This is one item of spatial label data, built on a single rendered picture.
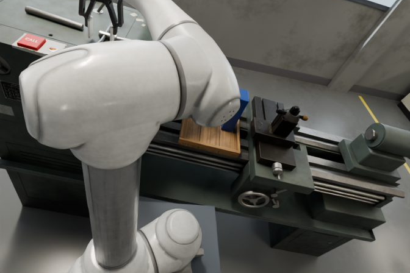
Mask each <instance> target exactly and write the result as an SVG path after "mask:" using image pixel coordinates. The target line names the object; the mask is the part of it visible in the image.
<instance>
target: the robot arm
mask: <svg viewBox="0 0 410 273"><path fill-rule="evenodd" d="M96 1H98V2H102V3H103V4H105V5H106V7H107V10H108V13H109V16H110V19H111V22H112V25H111V26H110V41H107V42H100V43H90V44H82V45H78V46H73V47H70V48H65V49H62V50H59V51H56V52H53V53H52V54H49V55H46V56H44V57H42V58H40V59H38V60H36V61H34V62H32V63H31V64H30V65H29V66H28V68H27V69H25V70H24V71H22V72H21V74H20V76H19V85H20V95H21V102H22V106H23V113H24V119H25V122H26V127H27V131H28V132H29V134H30V135H31V136H32V137H34V138H35V139H36V140H37V141H38V142H39V143H41V144H44V145H46V146H49V147H53V148H56V149H70V150H71V152H72V153H73V155H74V156H75V157H76V158H78V159H79V160H80V161H82V170H83V175H84V183H85V192H86V197H87V205H88V209H89V214H90V223H91V228H92V237H93V238H92V240H91V241H90V242H89V244H88V246H87V248H86V250H85V252H84V253H83V255H82V256H81V257H79V258H78V259H77V260H76V261H75V262H74V263H73V265H72V267H71V268H70V270H69V271H68V273H192V268H191V260H192V259H193V258H195V257H202V256H203V253H204V249H202V248H200V245H201V240H202V231H201V227H200V225H199V223H198V221H197V220H196V218H195V216H194V215H193V214H192V213H191V212H189V211H187V210H185V209H180V208H177V209H172V210H168V211H166V212H165V213H163V214H162V215H161V216H160V217H158V218H156V219H155V220H154V221H152V222H150V223H149V224H147V225H146V226H144V227H142V228H141V229H139V230H137V218H138V200H139V189H140V171H141V161H142V155H143V154H144V153H145V151H146V150H147V148H148V146H149V144H150V142H151V141H152V139H153V138H154V136H155V135H156V133H157V132H158V130H159V128H160V125H161V124H164V123H166V122H170V121H175V120H180V119H187V118H192V119H193V121H194V123H195V124H197V125H200V126H204V127H218V126H220V125H222V124H224V123H225V122H227V121H229V120H230V119H231V118H232V117H233V116H234V115H235V114H236V113H237V112H238V110H239V108H240V97H241V96H240V90H239V86H238V83H237V79H236V76H235V74H234V72H233V70H232V67H231V65H230V64H229V62H228V60H227V58H226V57H225V55H224V53H222V51H221V49H220V48H219V47H218V45H217V44H216V42H215V41H214V40H213V39H212V38H211V37H210V36H209V35H208V34H207V33H206V32H205V31H204V30H203V29H202V27H201V26H200V25H199V24H198V23H197V22H196V21H194V20H193V19H192V18H191V17H189V16H188V15H187V14H186V13H185V12H184V11H182V10H181V9H180V8H179V7H178V6H177V5H176V4H175V3H174V2H173V1H172V0H116V2H117V13H118V19H117V16H116V13H115V10H114V7H113V1H112V0H90V3H89V5H88V8H87V11H86V12H85V3H86V0H79V13H78V14H79V15H80V16H83V17H84V18H85V26H86V27H88V38H91V36H92V35H93V17H92V16H91V13H92V10H93V8H94V6H95V4H96ZM123 1H125V2H127V3H128V4H130V5H131V6H133V7H134V8H135V9H136V10H138V11H139V12H140V13H141V14H142V16H143V17H144V19H145V21H146V23H147V25H148V28H149V31H150V34H151V37H152V41H143V40H121V41H114V38H115V35H116V34H117V32H118V27H122V25H123V24H124V17H123Z"/></svg>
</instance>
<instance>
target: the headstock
mask: <svg viewBox="0 0 410 273"><path fill-rule="evenodd" d="M101 4H102V2H98V1H96V4H95V6H94V8H93V10H94V9H98V8H99V7H100V5H101ZM25 6H29V7H32V8H35V9H39V10H42V11H44V12H48V13H51V14H53V15H57V16H60V17H62V18H66V19H68V20H72V21H75V22H78V23H81V24H83V25H84V28H83V30H80V29H77V28H74V27H71V26H67V25H65V24H61V23H58V22H55V21H52V20H50V19H46V18H43V17H40V16H37V15H33V14H31V13H27V12H25ZM93 10H92V13H91V16H92V17H93V35H92V36H91V38H88V27H86V26H85V18H84V17H83V16H80V15H79V14H78V13H79V0H0V118H1V119H6V120H9V121H14V122H19V123H22V124H26V122H25V119H24V113H23V106H22V102H21V95H20V85H19V76H20V74H21V72H22V71H24V70H25V69H27V68H28V66H29V65H30V64H31V63H32V62H34V61H36V60H38V59H40V58H42V56H39V55H35V54H32V53H30V52H26V51H22V50H19V49H16V48H13V47H12V44H14V42H16V41H17V39H19V38H20V37H21V36H22V35H23V34H30V35H35V36H37V37H41V38H45V39H47V40H51V41H55V42H58V43H62V44H66V46H65V48H70V47H73V46H78V45H82V44H90V43H97V42H98V41H99V40H100V39H101V37H99V31H104V32H105V31H106V30H107V28H108V27H109V25H110V23H111V19H110V16H109V13H108V10H107V7H106V5H105V6H104V7H103V8H102V13H100V14H98V13H95V12H94V11H93ZM131 13H135V14H137V15H138V16H132V15H130V14H131ZM123 17H124V24H123V25H122V27H118V32H117V36H118V37H121V38H127V39H130V40H143V41H152V37H151V34H150V31H149V28H148V25H147V23H146V21H145V19H144V17H143V16H142V14H141V13H140V12H139V11H138V10H135V9H132V8H129V7H125V6H123ZM136 19H142V20H143V21H136ZM142 24H144V25H145V26H141V25H142ZM65 48H64V49H65Z"/></svg>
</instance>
